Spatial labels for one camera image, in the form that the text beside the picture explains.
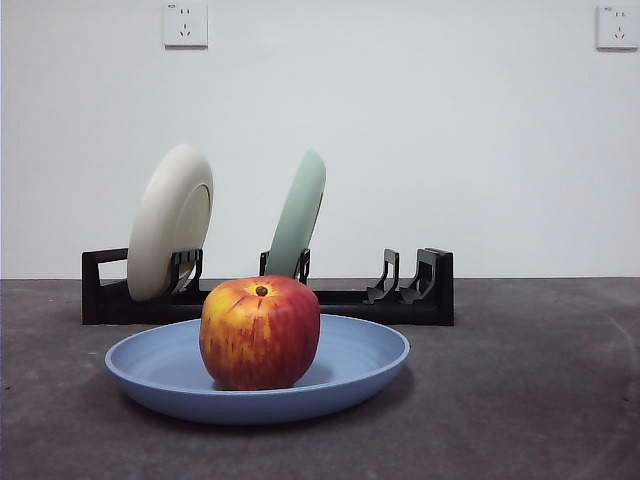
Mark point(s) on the red yellow apple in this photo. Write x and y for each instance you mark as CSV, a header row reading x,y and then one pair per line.
x,y
260,335

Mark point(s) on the blue plate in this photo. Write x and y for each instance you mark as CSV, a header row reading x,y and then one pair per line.
x,y
360,360

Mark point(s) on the green plate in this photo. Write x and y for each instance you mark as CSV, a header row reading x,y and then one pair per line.
x,y
300,215

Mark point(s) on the black plate rack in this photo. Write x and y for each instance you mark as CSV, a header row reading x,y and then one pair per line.
x,y
430,312

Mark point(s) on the white plate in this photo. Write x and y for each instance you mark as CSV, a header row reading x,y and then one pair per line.
x,y
170,215

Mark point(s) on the white wall socket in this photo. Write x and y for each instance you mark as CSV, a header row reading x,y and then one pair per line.
x,y
617,27
185,25

